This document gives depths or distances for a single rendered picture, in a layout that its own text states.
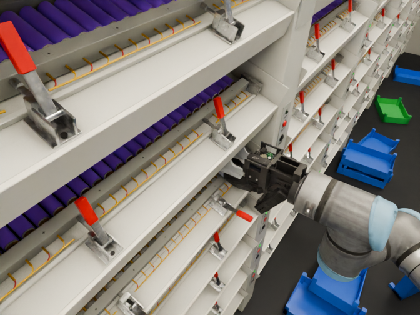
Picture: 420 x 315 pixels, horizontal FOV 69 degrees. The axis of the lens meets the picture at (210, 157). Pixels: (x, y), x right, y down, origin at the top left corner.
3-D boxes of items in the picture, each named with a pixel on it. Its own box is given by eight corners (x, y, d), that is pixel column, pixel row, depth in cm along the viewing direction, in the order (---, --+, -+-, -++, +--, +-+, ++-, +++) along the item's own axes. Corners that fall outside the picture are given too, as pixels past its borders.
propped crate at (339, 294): (324, 254, 163) (329, 243, 159) (363, 275, 154) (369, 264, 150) (307, 289, 139) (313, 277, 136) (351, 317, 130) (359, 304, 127)
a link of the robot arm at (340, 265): (376, 274, 66) (398, 241, 58) (330, 292, 63) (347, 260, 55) (347, 239, 72) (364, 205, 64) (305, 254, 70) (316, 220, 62)
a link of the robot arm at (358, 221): (376, 265, 54) (397, 232, 47) (309, 232, 60) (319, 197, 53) (389, 230, 60) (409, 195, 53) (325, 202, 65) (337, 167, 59)
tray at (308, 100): (345, 77, 123) (367, 48, 113) (277, 159, 87) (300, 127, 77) (303, 50, 128) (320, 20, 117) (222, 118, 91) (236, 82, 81)
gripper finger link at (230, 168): (210, 143, 68) (248, 155, 64) (210, 163, 72) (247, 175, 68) (203, 151, 66) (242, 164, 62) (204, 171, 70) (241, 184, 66)
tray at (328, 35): (360, 29, 111) (387, -9, 100) (288, 102, 74) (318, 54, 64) (314, 2, 115) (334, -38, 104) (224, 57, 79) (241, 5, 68)
